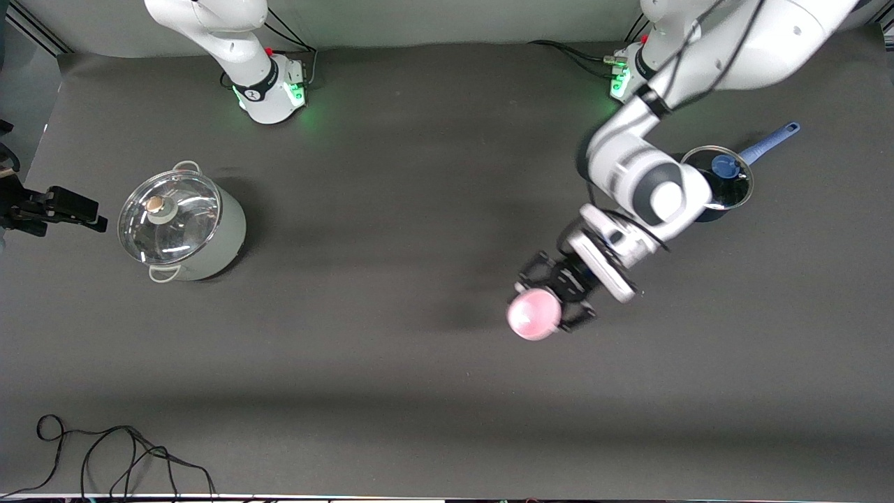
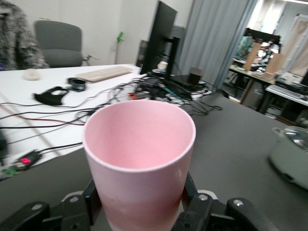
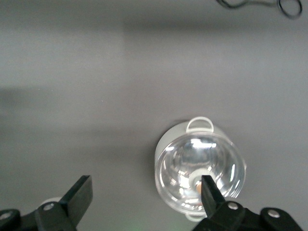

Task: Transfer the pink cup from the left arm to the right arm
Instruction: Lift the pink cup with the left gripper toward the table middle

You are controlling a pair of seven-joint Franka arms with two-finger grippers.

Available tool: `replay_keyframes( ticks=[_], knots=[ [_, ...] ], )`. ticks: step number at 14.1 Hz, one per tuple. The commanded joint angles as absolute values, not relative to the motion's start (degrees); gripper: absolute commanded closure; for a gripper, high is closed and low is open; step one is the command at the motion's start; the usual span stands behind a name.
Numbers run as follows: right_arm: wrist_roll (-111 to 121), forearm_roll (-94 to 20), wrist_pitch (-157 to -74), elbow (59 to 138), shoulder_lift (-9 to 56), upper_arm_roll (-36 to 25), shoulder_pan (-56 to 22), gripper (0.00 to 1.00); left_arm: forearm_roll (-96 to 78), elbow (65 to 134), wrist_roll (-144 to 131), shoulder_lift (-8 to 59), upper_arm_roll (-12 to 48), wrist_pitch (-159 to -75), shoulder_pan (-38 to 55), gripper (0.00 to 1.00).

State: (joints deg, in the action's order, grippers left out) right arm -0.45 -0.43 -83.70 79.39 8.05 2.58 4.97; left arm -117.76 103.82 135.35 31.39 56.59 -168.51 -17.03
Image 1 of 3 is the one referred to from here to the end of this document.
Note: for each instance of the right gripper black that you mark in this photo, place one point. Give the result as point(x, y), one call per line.
point(29, 209)

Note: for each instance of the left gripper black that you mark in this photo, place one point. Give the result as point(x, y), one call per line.
point(571, 278)

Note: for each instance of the pink cup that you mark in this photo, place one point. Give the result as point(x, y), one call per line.
point(534, 316)

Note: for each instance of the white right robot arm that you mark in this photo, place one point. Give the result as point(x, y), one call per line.
point(237, 42)

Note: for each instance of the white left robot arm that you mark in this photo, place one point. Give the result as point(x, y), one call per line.
point(768, 49)

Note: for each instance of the glass lid with beige knob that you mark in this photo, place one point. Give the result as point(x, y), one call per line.
point(174, 223)

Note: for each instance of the dark grey table mat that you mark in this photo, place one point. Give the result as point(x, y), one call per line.
point(419, 349)

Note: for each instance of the glass lid with blue knob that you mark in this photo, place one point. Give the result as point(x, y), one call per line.
point(730, 178)

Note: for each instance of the dark blue saucepan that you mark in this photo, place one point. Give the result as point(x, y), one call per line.
point(768, 143)

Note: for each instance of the dark aluminium frame rail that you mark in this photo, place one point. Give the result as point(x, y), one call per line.
point(38, 29)

